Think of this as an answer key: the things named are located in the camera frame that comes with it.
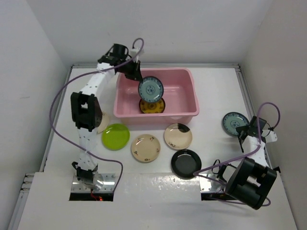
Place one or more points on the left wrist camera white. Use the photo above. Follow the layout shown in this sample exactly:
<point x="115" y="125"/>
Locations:
<point x="136" y="52"/>

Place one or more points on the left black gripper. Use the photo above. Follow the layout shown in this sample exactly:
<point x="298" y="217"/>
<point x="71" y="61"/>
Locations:
<point x="135" y="74"/>

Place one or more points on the black plate front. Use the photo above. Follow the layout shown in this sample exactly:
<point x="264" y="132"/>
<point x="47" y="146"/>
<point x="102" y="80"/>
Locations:
<point x="184" y="163"/>

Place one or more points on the metal base plate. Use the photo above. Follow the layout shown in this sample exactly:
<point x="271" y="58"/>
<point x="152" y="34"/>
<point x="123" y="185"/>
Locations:
<point x="211" y="186"/>
<point x="102" y="183"/>

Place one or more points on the pink plastic bin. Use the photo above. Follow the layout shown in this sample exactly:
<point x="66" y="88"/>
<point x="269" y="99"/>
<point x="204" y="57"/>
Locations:
<point x="181" y="103"/>

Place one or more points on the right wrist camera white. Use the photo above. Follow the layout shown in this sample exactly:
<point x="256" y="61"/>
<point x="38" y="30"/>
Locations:
<point x="271" y="137"/>

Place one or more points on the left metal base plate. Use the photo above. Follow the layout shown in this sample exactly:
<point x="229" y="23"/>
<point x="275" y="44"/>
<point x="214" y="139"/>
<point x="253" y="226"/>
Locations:
<point x="102" y="183"/>

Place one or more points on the yellow patterned plate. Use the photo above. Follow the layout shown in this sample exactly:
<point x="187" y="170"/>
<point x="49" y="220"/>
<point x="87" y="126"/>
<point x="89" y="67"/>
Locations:
<point x="152" y="108"/>

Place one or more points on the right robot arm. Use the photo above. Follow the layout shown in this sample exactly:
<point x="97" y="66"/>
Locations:
<point x="250" y="181"/>

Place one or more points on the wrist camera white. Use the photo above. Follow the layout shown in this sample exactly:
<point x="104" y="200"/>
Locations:
<point x="271" y="137"/>
<point x="136" y="52"/>

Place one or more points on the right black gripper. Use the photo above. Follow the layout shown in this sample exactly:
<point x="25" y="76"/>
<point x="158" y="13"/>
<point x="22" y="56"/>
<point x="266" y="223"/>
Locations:
<point x="242" y="128"/>

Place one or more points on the blue patterned plate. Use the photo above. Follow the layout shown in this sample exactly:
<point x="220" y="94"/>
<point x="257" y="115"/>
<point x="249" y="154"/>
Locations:
<point x="232" y="120"/>
<point x="150" y="89"/>

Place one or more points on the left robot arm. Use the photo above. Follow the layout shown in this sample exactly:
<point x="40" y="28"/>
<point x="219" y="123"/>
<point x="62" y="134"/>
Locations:
<point x="86" y="112"/>

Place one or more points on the lime green plate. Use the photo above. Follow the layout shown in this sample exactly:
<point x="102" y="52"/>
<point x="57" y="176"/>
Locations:
<point x="115" y="136"/>

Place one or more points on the cream plate black brushstroke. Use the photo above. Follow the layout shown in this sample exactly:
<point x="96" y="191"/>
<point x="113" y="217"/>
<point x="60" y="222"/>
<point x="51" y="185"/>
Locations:
<point x="178" y="136"/>

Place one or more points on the cream floral plate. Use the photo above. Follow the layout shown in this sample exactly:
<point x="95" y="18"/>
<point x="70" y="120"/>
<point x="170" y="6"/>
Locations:
<point x="145" y="148"/>

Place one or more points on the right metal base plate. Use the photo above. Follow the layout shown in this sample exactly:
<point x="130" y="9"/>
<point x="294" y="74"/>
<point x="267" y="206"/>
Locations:
<point x="211" y="186"/>

